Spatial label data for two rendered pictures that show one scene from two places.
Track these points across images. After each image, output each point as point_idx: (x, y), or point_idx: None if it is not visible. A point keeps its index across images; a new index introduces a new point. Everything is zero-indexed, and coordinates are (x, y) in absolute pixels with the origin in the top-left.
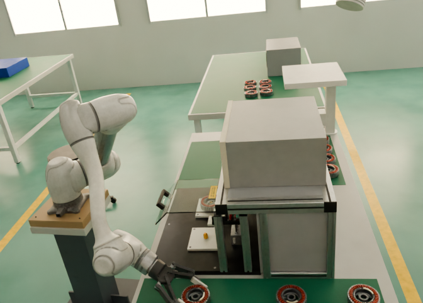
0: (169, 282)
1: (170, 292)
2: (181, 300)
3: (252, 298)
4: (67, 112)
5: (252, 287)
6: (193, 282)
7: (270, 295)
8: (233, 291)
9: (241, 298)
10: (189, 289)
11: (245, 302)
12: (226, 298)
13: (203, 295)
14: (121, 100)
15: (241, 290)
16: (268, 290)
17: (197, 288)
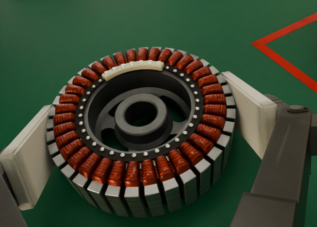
0: (258, 209)
1: (306, 149)
2: (255, 95)
3: (48, 9)
4: None
5: (0, 27)
6: (39, 180)
7: None
8: (35, 54)
9: (58, 26)
10: (113, 158)
11: (73, 13)
12: (78, 54)
13: (121, 66)
14: None
15: (22, 41)
16: None
17: (87, 126)
